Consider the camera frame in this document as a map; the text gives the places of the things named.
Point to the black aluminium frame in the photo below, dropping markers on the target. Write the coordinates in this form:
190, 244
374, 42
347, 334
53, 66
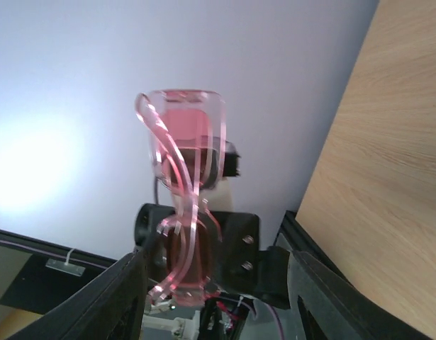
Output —
37, 276

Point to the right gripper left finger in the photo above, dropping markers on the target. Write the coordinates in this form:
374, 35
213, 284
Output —
111, 306

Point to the red transparent sunglasses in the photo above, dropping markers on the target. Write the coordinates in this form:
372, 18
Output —
188, 137

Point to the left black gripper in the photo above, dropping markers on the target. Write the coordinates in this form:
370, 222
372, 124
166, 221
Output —
227, 255

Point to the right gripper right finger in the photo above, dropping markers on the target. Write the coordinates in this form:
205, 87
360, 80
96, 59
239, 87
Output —
327, 307

